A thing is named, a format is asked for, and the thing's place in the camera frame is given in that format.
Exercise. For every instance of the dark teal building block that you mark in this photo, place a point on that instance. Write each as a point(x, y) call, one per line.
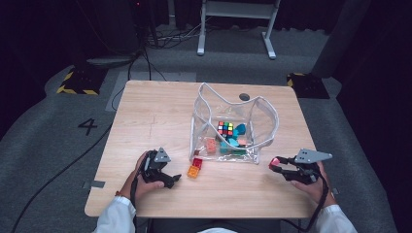
point(240, 128)

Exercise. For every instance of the person's left hand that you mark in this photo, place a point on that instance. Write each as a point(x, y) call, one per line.
point(142, 191)

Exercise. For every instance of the black yellow striped base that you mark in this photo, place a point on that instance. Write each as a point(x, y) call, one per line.
point(82, 81)
point(307, 85)

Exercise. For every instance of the white desk frame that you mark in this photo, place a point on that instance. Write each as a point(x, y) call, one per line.
point(238, 9)

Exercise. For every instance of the yellow building block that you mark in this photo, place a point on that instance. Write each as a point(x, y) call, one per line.
point(193, 172)

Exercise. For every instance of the small brown building block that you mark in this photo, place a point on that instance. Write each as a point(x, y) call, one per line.
point(196, 152)

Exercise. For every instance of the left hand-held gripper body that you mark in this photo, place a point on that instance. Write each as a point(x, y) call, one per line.
point(162, 157)

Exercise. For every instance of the multicoloured puzzle cube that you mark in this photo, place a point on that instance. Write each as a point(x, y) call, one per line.
point(225, 128)

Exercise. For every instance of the orange building block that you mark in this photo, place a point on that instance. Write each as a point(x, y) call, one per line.
point(211, 145)

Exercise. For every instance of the grey column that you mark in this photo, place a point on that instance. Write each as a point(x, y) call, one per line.
point(340, 39)

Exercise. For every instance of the grey floor tape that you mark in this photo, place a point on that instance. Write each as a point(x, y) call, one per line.
point(94, 184)

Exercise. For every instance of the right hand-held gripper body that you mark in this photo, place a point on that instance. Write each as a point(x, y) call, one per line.
point(309, 156)

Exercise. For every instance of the grey stand base plate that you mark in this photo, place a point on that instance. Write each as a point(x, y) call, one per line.
point(110, 61)

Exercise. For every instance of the peach building block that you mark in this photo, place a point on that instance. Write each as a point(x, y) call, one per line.
point(242, 141)

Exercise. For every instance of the clear plastic bag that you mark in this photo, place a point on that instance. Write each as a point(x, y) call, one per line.
point(265, 113)

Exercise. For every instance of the person's right hand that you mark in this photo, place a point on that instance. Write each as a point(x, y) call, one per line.
point(319, 192)

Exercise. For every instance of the dark equipment stand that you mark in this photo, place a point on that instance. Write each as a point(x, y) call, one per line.
point(118, 26)

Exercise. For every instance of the person's torso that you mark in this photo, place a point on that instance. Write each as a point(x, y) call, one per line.
point(217, 230)

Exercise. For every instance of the green building block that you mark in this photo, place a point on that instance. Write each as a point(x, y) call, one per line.
point(238, 151)

